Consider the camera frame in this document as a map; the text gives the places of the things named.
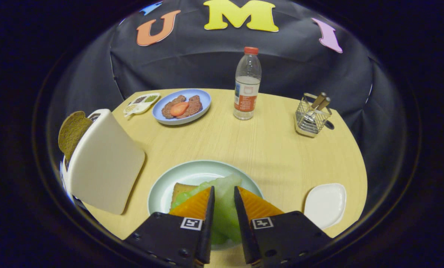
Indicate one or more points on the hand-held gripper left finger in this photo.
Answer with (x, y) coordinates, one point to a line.
(208, 223)

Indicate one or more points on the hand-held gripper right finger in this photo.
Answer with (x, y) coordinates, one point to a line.
(242, 227)

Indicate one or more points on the green lettuce leaf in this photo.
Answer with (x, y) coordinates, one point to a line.
(225, 208)

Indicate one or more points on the toasted bread slice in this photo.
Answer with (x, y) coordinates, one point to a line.
(73, 132)

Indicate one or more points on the bread slice under ham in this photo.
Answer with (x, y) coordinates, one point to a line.
(181, 190)

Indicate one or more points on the pale green round plate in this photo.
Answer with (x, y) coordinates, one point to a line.
(192, 173)

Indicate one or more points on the small white plate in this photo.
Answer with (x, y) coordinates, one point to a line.
(324, 204)

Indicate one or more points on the brown meat patty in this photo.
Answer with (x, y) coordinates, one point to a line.
(196, 106)
(166, 109)

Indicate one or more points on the red tomato slice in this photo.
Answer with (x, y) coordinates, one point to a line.
(179, 108)

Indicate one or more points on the white toaster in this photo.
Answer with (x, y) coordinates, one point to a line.
(102, 167)

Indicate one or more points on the blue round plate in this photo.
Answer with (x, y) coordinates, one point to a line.
(203, 97)

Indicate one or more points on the clear plastic water bottle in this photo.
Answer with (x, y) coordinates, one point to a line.
(246, 96)

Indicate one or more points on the white divided seasoning tray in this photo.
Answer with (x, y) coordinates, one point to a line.
(143, 100)

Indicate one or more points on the black backdrop cloth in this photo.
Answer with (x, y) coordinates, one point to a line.
(192, 63)

